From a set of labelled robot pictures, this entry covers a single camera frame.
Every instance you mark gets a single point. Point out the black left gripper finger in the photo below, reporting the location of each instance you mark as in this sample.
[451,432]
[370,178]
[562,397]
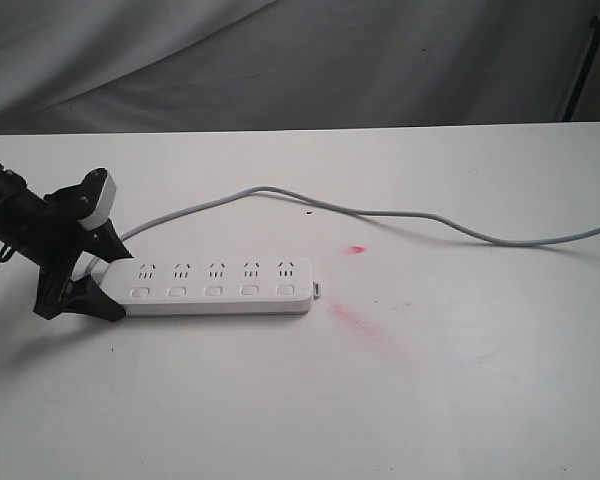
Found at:
[85,297]
[105,244]

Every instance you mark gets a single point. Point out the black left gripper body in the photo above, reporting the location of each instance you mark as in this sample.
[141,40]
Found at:
[63,240]

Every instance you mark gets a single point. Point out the white five-socket power strip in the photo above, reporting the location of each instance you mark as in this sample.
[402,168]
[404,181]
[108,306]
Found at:
[188,286]

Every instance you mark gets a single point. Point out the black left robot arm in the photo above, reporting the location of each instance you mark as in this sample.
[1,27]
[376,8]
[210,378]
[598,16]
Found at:
[20,211]

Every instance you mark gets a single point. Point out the grey backdrop cloth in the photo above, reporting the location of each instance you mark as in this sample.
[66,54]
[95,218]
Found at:
[162,66]

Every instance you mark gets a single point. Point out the black tripod stand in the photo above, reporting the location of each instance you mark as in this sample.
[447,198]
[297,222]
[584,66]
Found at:
[584,70]

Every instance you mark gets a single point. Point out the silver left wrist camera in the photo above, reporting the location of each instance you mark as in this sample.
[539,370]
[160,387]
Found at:
[97,195]

